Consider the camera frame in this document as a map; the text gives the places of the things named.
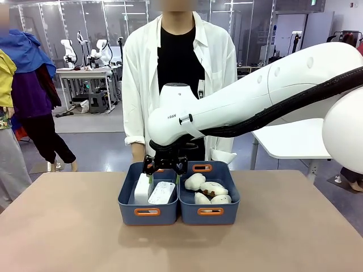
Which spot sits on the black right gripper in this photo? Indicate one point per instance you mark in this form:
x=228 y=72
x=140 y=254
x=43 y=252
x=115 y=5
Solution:
x=166 y=163

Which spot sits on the white digital clock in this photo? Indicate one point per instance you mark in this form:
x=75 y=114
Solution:
x=161 y=194
x=141 y=190

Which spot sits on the white cloud plush toy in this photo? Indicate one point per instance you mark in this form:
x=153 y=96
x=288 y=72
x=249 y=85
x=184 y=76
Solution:
x=195 y=181
x=221 y=199
x=214 y=188
x=202 y=199

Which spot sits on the person's right forearm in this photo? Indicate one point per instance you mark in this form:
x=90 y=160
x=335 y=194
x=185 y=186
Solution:
x=137 y=146

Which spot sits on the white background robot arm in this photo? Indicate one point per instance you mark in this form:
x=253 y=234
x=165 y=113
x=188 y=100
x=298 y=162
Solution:
x=69 y=52
x=102 y=52

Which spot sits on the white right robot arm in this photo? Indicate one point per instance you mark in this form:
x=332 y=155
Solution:
x=255 y=96

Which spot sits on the person's right hand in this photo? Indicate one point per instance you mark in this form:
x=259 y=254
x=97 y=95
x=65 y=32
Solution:
x=138 y=155

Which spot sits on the white name badge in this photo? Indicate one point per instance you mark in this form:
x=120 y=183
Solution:
x=201 y=89

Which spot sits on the grey plastic stool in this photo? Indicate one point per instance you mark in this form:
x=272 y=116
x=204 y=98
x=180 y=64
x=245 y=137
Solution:
x=97 y=102

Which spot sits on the person in white lab coat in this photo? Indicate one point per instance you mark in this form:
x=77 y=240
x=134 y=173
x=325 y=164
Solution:
x=221 y=71

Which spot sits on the white background work table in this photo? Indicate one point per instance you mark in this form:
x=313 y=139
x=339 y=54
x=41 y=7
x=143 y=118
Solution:
x=82 y=73

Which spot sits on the white height-adjustable table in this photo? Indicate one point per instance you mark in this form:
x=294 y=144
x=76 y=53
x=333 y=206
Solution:
x=292 y=141

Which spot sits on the wooden shoe rack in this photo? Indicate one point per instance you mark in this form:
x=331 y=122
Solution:
x=251 y=69

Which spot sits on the slim black white stand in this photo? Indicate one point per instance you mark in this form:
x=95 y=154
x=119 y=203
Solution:
x=82 y=46

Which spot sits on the person in yellow jacket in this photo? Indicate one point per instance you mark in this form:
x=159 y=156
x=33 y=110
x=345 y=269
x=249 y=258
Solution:
x=11 y=147

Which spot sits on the person in blue purple clothes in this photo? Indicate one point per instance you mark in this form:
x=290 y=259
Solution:
x=31 y=93

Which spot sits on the black pole with orange clamp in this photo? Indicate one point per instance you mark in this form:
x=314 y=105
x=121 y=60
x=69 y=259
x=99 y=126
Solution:
x=296 y=42

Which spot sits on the clothes rack with dark coats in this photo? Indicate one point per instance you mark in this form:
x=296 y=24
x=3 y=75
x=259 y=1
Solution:
x=347 y=37

